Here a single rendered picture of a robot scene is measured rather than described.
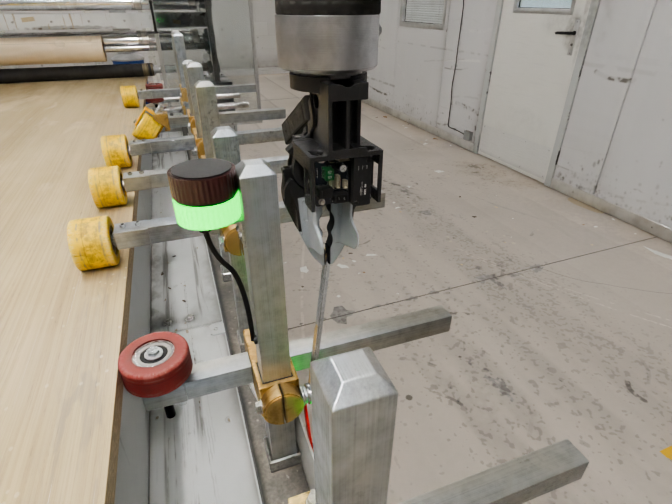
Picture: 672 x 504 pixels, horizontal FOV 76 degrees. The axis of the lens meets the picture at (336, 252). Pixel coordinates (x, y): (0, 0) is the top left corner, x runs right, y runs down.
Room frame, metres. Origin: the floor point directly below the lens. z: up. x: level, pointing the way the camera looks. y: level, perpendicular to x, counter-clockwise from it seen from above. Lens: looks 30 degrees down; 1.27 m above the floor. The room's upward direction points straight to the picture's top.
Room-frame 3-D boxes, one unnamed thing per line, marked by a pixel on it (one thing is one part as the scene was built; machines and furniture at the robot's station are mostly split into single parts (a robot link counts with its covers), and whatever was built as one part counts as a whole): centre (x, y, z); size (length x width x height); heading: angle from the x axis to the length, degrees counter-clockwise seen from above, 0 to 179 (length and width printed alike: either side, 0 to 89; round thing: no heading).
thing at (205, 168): (0.38, 0.12, 1.03); 0.06 x 0.06 x 0.22; 20
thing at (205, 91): (0.86, 0.25, 0.90); 0.03 x 0.03 x 0.48; 20
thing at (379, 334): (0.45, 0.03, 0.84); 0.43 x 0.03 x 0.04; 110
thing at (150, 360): (0.38, 0.22, 0.85); 0.08 x 0.08 x 0.11
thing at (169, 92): (1.85, 0.57, 0.95); 0.50 x 0.04 x 0.04; 110
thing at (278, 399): (0.41, 0.09, 0.85); 0.13 x 0.06 x 0.05; 20
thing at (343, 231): (0.42, -0.01, 1.05); 0.06 x 0.03 x 0.09; 20
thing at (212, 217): (0.38, 0.12, 1.10); 0.06 x 0.06 x 0.02
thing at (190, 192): (0.38, 0.12, 1.13); 0.06 x 0.06 x 0.02
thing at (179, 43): (1.80, 0.59, 0.92); 0.03 x 0.03 x 0.48; 20
